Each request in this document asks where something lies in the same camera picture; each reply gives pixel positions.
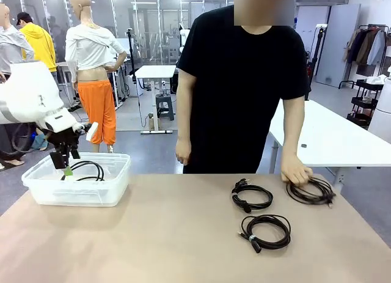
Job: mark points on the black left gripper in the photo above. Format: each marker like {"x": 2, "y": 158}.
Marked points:
{"x": 62, "y": 139}

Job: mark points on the person's right forearm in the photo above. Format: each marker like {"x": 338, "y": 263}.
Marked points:
{"x": 184, "y": 118}

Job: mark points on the person's left forearm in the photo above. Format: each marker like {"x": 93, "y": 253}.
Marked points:
{"x": 291, "y": 133}

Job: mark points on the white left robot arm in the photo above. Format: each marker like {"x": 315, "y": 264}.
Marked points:
{"x": 27, "y": 90}

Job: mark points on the person's right hand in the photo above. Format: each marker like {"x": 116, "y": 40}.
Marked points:
{"x": 184, "y": 151}

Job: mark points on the person's left hand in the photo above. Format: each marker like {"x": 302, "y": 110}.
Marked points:
{"x": 294, "y": 170}

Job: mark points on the light blue cloth bundle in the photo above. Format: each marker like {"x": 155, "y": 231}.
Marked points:
{"x": 39, "y": 141}

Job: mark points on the clear plastic storage bin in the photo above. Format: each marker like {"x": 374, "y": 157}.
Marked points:
{"x": 76, "y": 194}

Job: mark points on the mannequin with orange trousers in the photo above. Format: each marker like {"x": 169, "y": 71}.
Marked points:
{"x": 97, "y": 108}

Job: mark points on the person in yellow hoodie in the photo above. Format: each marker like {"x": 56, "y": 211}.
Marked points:
{"x": 41, "y": 44}

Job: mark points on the black step stool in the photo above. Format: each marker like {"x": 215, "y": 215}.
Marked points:
{"x": 165, "y": 97}

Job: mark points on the mannequin in grey hoodie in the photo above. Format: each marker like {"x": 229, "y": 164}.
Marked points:
{"x": 12, "y": 47}

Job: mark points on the small white desk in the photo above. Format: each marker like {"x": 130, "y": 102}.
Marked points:
{"x": 154, "y": 70}

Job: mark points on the person in black T-shirt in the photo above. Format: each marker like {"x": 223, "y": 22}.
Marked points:
{"x": 238, "y": 96}

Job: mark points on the large white table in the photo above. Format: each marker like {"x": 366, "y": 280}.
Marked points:
{"x": 330, "y": 136}

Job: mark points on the black stand with white head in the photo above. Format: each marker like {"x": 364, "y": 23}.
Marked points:
{"x": 321, "y": 25}

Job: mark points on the grey partition panel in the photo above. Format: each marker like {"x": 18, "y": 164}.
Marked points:
{"x": 339, "y": 44}

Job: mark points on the black trolley cart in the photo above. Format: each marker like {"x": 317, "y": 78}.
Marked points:
{"x": 368, "y": 86}

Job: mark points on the white cloth bundle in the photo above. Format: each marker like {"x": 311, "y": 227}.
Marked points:
{"x": 375, "y": 79}

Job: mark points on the clothes rack with coats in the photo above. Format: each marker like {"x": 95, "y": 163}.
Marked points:
{"x": 366, "y": 47}

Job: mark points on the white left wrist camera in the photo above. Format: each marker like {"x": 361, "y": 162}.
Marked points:
{"x": 92, "y": 131}

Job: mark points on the black camera tripod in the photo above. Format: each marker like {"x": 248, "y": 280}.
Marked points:
{"x": 129, "y": 30}

